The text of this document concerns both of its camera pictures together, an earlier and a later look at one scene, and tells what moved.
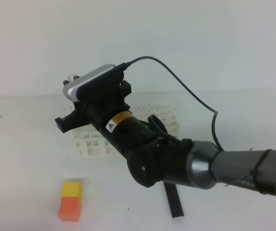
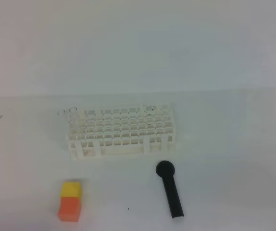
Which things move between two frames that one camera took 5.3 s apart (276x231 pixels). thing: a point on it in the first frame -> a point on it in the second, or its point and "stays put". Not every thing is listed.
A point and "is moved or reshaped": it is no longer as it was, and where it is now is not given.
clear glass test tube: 71,77 is moved or reshaped
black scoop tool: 174,200 stays put
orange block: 69,209 stays put
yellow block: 71,189 stays put
